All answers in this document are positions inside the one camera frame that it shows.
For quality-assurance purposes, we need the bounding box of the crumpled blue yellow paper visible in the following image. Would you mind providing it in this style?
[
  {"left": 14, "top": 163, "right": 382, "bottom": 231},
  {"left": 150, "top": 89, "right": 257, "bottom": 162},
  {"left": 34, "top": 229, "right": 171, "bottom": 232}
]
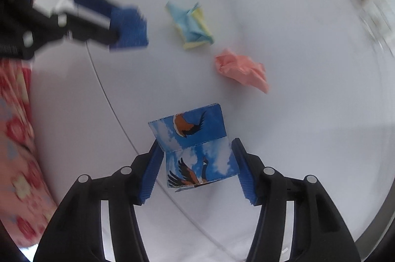
[{"left": 165, "top": 1, "right": 215, "bottom": 50}]

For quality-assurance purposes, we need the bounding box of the pink floral clothing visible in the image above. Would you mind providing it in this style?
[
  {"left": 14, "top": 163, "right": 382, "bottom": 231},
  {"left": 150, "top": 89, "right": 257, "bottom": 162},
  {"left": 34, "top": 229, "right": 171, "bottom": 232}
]
[{"left": 0, "top": 60, "right": 60, "bottom": 248}]

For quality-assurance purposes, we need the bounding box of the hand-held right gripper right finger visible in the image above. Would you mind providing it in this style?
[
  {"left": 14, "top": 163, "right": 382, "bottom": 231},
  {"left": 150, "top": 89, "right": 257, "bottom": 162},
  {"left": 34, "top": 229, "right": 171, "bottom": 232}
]
[{"left": 230, "top": 138, "right": 361, "bottom": 262}]

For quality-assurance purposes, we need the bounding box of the blue bird-print carton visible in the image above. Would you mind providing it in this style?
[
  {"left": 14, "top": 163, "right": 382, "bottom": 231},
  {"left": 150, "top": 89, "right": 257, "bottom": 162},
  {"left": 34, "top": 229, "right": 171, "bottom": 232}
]
[{"left": 148, "top": 103, "right": 241, "bottom": 192}]

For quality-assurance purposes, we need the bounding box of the crumpled pink paper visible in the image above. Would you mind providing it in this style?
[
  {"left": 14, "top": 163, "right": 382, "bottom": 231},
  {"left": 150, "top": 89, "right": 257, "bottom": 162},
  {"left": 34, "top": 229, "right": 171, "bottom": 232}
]
[{"left": 214, "top": 48, "right": 270, "bottom": 94}]

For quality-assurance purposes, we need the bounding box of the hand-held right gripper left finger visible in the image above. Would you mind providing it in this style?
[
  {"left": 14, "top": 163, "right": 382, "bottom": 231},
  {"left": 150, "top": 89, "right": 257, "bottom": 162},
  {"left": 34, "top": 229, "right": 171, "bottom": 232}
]
[{"left": 33, "top": 139, "right": 165, "bottom": 262}]

